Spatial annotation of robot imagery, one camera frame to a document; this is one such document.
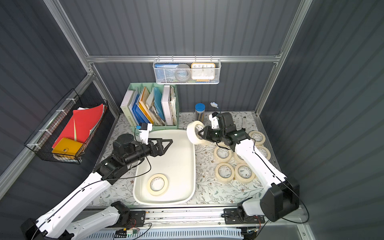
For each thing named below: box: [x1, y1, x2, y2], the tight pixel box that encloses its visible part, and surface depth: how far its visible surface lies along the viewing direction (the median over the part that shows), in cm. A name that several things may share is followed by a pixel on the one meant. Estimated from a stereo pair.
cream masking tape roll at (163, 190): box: [147, 173, 169, 196], surface depth 82 cm
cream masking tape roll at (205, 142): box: [199, 139, 214, 146], surface depth 74 cm
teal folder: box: [153, 87, 166, 122], surface depth 101 cm
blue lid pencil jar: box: [195, 102, 206, 122], surface depth 101 cm
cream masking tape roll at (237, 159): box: [233, 151, 247, 164], surface depth 94 cm
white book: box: [120, 90, 136, 127], surface depth 93 cm
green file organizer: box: [120, 82, 179, 129], surface depth 99 cm
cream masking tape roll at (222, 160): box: [214, 147, 232, 163], surface depth 95 cm
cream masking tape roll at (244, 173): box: [234, 163, 256, 184], surface depth 89 cm
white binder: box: [161, 85, 173, 126], surface depth 98 cm
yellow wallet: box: [51, 137, 84, 156], surface depth 65 cm
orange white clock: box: [191, 62, 216, 82], surface depth 90 cm
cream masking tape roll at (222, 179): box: [215, 162, 235, 184], surface depth 86 cm
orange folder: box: [138, 86, 154, 125], surface depth 98 cm
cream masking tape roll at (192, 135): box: [186, 120, 211, 145], surface depth 72 cm
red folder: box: [51, 103, 104, 148], surface depth 76 cm
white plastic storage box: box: [132, 129, 196, 206], surface depth 84 cm
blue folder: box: [132, 93, 151, 125], surface depth 98 cm
